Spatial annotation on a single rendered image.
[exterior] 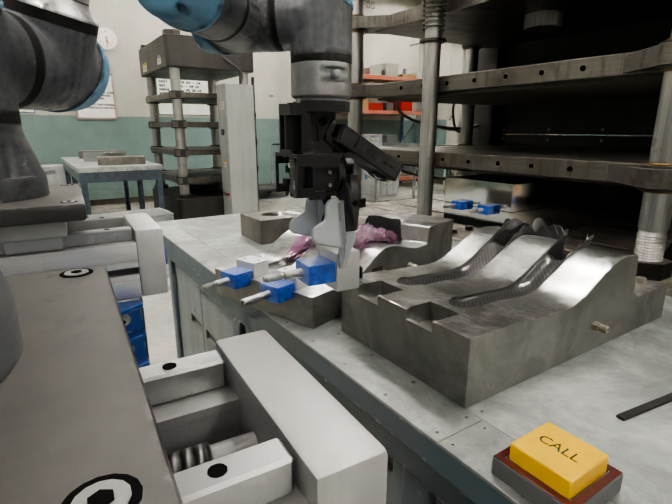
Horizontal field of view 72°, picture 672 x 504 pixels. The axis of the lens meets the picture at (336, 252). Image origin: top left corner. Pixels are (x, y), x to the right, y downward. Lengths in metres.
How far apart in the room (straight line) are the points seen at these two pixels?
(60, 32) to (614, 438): 0.81
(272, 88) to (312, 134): 7.98
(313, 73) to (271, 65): 8.02
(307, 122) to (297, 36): 0.10
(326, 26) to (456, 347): 0.40
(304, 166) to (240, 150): 4.45
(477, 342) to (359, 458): 0.38
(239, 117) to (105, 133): 3.16
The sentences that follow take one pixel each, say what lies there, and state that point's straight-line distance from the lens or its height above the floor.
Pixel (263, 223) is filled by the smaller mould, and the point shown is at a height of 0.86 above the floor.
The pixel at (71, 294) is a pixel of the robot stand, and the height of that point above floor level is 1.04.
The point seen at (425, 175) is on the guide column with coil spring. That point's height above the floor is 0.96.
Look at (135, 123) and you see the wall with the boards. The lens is 7.80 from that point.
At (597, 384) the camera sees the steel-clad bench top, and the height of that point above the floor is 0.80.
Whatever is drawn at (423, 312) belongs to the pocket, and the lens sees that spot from 0.64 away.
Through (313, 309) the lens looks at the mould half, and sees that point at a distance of 0.75.
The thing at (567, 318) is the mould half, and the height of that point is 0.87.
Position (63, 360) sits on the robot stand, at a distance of 0.19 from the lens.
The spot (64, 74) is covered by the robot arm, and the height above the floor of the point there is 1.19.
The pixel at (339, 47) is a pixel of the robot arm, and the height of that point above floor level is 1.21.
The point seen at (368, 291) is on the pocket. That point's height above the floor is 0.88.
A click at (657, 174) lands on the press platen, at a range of 1.20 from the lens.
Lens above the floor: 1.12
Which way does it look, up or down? 15 degrees down
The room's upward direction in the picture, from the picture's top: straight up
